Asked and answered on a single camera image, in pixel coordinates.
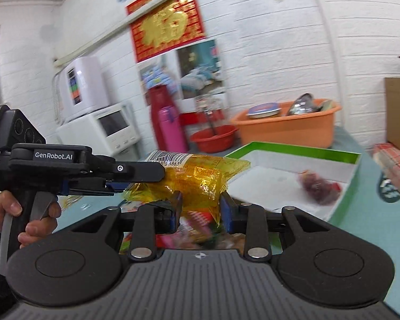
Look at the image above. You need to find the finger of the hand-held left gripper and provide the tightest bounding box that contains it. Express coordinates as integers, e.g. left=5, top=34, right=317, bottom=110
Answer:
left=93, top=155, right=166, bottom=184
left=62, top=177, right=135, bottom=197

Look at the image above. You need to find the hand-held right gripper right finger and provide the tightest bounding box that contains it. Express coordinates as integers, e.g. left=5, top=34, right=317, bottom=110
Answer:
left=219, top=191, right=331, bottom=262

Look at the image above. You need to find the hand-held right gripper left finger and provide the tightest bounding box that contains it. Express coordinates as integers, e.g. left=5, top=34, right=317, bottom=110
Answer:
left=67, top=191, right=184, bottom=262

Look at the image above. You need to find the amber clear snack packet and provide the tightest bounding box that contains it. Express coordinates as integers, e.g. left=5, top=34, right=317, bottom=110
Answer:
left=123, top=149, right=252, bottom=227

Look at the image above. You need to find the green and white cardboard box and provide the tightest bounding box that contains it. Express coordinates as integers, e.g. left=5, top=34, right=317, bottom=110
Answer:
left=225, top=142, right=363, bottom=223

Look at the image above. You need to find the person's left hand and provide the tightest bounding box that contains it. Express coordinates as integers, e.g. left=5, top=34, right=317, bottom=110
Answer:
left=0, top=191, right=58, bottom=249

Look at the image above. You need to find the pile of snack packets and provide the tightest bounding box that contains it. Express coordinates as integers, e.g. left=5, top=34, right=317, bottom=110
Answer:
left=58, top=193, right=250, bottom=252

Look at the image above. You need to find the white microwave oven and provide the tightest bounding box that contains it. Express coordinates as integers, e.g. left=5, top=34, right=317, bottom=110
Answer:
left=55, top=103, right=141, bottom=156

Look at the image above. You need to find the pink thermos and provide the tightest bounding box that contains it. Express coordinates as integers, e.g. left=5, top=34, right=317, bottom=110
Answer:
left=158, top=106, right=189, bottom=153

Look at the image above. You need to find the red thermos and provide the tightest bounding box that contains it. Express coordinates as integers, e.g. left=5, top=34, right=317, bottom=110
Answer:
left=147, top=86, right=183, bottom=154

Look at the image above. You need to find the red plastic basin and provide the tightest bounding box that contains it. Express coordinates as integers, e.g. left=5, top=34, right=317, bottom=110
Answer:
left=189, top=125, right=239, bottom=154

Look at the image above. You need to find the red carton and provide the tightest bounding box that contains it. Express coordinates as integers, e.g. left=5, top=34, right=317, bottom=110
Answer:
left=179, top=111, right=205, bottom=131

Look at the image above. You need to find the white water purifier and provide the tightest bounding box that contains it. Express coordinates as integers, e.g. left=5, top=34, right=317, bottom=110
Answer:
left=53, top=57, right=111, bottom=125

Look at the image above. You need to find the dark stick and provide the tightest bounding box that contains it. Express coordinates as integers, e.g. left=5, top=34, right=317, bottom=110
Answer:
left=203, top=106, right=221, bottom=138

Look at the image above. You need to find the red dates snack packet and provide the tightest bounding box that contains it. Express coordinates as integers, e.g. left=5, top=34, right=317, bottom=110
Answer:
left=297, top=169, right=343, bottom=205

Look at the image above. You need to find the clear plastic bottle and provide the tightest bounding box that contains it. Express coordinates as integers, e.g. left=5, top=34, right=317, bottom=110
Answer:
left=195, top=94, right=228, bottom=130

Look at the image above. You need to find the orange plastic basin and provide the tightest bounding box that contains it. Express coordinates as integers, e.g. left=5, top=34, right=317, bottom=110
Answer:
left=230, top=99, right=342, bottom=149

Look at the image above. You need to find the round tin with blue lid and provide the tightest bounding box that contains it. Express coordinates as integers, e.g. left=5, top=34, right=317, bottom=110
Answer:
left=247, top=102, right=282, bottom=119

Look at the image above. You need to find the metal bowl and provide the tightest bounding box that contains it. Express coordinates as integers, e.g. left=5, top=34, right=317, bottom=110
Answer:
left=285, top=93, right=324, bottom=117

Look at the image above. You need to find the teal tablecloth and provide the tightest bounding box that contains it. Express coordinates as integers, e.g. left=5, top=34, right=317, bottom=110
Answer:
left=51, top=125, right=400, bottom=317

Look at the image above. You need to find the red plaid cloth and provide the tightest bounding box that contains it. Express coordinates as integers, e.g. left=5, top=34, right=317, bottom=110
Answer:
left=373, top=143, right=400, bottom=209

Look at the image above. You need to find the blue bedding wall poster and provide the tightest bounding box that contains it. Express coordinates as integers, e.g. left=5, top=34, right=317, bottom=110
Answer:
left=139, top=58, right=179, bottom=107

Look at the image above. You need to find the bedroom wall poster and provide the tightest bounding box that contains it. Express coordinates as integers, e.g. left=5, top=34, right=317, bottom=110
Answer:
left=175, top=38, right=228, bottom=101

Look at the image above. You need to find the red and gold wall poster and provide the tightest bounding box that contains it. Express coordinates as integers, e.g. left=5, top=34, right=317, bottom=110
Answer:
left=126, top=0, right=208, bottom=64

